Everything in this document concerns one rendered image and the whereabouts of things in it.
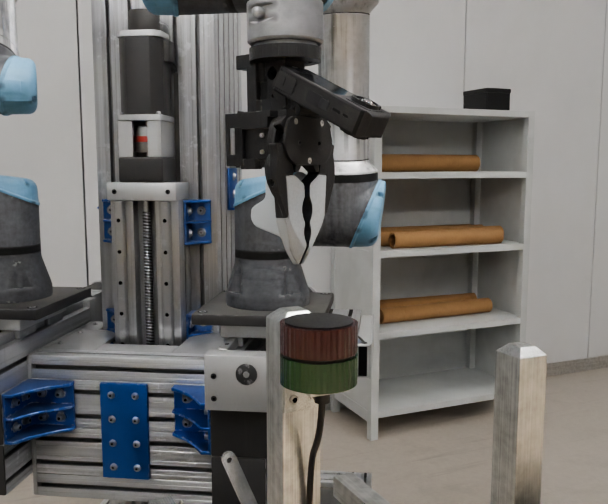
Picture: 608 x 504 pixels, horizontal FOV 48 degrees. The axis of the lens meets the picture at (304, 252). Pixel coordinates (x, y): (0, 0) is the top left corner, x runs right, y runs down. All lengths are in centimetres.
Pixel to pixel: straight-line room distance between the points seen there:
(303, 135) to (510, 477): 39
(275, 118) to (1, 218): 77
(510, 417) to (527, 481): 7
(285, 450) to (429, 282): 328
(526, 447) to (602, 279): 397
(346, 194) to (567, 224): 336
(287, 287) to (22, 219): 50
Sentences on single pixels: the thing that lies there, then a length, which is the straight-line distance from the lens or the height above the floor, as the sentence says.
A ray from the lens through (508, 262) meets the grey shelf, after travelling 376.
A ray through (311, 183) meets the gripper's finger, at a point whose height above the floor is 127.
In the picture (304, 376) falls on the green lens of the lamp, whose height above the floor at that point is 113.
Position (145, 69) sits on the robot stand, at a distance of 133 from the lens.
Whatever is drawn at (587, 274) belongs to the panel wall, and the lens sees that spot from 459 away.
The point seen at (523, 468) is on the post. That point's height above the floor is 99.
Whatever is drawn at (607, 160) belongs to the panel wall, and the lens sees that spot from 462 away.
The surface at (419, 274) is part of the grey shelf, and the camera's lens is 379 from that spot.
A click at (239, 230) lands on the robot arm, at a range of 119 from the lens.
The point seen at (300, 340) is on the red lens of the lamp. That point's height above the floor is 116.
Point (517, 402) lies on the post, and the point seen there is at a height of 106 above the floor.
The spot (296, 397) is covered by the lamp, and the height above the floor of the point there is 110.
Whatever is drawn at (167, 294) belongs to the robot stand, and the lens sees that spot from 133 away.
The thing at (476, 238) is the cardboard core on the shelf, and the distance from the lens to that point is 346.
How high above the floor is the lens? 128
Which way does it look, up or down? 7 degrees down
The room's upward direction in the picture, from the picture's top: straight up
